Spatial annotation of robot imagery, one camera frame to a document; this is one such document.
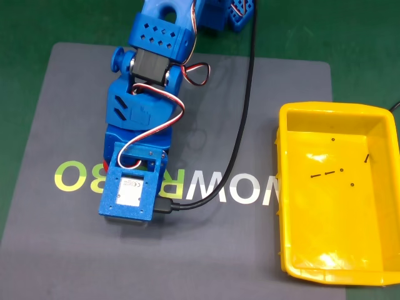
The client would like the blue camera box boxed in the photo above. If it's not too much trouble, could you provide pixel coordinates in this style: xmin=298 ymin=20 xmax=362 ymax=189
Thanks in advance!
xmin=98 ymin=141 xmax=169 ymax=224

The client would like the yellow plastic bin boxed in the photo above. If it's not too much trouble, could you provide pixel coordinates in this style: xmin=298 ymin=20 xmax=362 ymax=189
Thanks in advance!
xmin=273 ymin=101 xmax=400 ymax=286

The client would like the grey mat with NOWROBO print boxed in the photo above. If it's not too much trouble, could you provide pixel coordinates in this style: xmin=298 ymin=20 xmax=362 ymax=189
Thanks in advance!
xmin=0 ymin=42 xmax=347 ymax=300

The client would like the black USB cable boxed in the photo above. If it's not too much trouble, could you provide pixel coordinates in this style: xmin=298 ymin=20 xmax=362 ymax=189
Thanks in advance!
xmin=153 ymin=0 xmax=259 ymax=214

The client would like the red black servo wire loop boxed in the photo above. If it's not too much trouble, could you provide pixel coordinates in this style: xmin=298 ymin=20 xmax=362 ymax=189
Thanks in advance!
xmin=180 ymin=61 xmax=211 ymax=88

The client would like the white red black servo wire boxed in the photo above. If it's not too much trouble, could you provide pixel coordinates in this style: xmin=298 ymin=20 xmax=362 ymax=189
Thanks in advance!
xmin=118 ymin=82 xmax=186 ymax=169

